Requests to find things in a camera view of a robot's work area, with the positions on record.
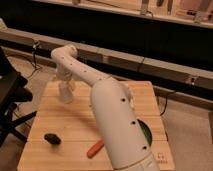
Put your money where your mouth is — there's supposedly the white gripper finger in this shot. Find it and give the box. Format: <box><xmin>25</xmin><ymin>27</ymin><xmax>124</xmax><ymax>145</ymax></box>
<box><xmin>69</xmin><ymin>80</ymin><xmax>76</xmax><ymax>91</ymax></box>
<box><xmin>51</xmin><ymin>76</ymin><xmax>58</xmax><ymax>82</ymax></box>

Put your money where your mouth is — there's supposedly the black chair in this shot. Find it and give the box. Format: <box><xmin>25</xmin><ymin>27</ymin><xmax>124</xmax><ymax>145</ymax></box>
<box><xmin>0</xmin><ymin>47</ymin><xmax>36</xmax><ymax>147</ymax></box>

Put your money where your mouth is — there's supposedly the green ceramic bowl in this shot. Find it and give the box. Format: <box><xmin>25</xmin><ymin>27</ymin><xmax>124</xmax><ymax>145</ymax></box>
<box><xmin>138</xmin><ymin>120</ymin><xmax>152</xmax><ymax>145</ymax></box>

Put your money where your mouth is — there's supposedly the wooden board table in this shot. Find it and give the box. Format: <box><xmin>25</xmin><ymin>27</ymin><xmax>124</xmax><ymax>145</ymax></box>
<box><xmin>18</xmin><ymin>81</ymin><xmax>175</xmax><ymax>171</ymax></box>

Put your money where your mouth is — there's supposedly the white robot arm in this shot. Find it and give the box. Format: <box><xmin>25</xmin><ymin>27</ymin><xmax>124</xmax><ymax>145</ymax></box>
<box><xmin>51</xmin><ymin>45</ymin><xmax>160</xmax><ymax>171</ymax></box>

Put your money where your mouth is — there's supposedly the white ceramic cup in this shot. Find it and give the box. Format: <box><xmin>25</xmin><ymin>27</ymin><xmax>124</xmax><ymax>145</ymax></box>
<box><xmin>58</xmin><ymin>81</ymin><xmax>73</xmax><ymax>103</ymax></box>

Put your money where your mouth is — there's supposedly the black computer mouse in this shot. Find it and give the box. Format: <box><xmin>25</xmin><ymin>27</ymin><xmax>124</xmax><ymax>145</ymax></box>
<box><xmin>44</xmin><ymin>134</ymin><xmax>61</xmax><ymax>145</ymax></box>

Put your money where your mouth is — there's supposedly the orange carrot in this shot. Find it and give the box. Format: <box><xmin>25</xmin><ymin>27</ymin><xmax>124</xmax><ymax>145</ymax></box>
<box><xmin>86</xmin><ymin>140</ymin><xmax>104</xmax><ymax>158</ymax></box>

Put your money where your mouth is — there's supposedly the small white bottle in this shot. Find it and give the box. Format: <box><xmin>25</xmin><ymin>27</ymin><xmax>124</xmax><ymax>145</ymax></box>
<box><xmin>124</xmin><ymin>84</ymin><xmax>134</xmax><ymax>110</ymax></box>

